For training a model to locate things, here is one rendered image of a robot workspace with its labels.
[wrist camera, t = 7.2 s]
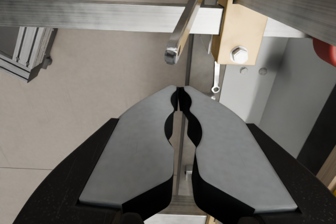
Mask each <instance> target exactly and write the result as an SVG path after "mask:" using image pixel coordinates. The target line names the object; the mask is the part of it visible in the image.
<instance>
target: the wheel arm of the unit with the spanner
mask: <svg viewBox="0 0 336 224"><path fill-rule="evenodd" d="M186 5H187V4H183V3H158V2H133V1H108V0H0V26H10V27H35V28H61V29H86V30H111V31H136V32H161V33H172V32H173V31H174V29H175V27H176V25H177V23H178V21H179V19H180V17H181V15H182V13H183V11H184V9H185V7H186ZM223 10H224V8H222V7H221V6H219V5H208V4H201V5H200V8H199V10H198V13H197V15H196V17H195V20H194V22H193V25H192V27H191V30H190V32H189V34H211V35H219V34H220V29H221V22H222V16H223ZM263 37H286V38H308V39H310V40H313V36H310V35H308V34H306V33H303V32H301V31H299V30H297V29H294V28H292V27H290V26H288V25H285V24H283V23H281V22H278V21H276V20H274V19H272V18H269V17H268V20H267V23H266V27H265V31H264V34H263Z"/></svg>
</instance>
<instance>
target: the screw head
mask: <svg viewBox="0 0 336 224"><path fill-rule="evenodd" d="M230 58H231V60H232V61H233V62H235V63H239V64H242V63H244V62H245V61H246V60H248V51H247V49H246V48H245V47H244V46H236V47H234V48H233V49H232V50H231V52H230Z"/></svg>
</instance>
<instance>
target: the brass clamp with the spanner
mask: <svg viewBox="0 0 336 224"><path fill-rule="evenodd" d="M234 1H235V0H218V3H217V5H219V6H221V7H222V8H223V14H222V20H221V26H220V32H219V34H213V37H212V44H211V53H212V55H213V57H214V59H215V61H216V63H217V64H221V65H247V66H255V64H256V61H257V57H258V54H259V50H260V46H261V43H262V39H263V35H264V32H265V28H266V25H267V21H268V17H267V16H265V15H262V14H260V13H258V12H256V11H253V10H251V9H249V8H247V7H244V6H242V5H240V4H237V3H235V2H234ZM237 46H243V47H245V48H246V49H247V55H248V59H247V60H246V61H245V62H244V63H242V64H240V63H237V62H234V61H232V60H231V58H230V53H231V51H232V49H233V48H235V47H237Z"/></svg>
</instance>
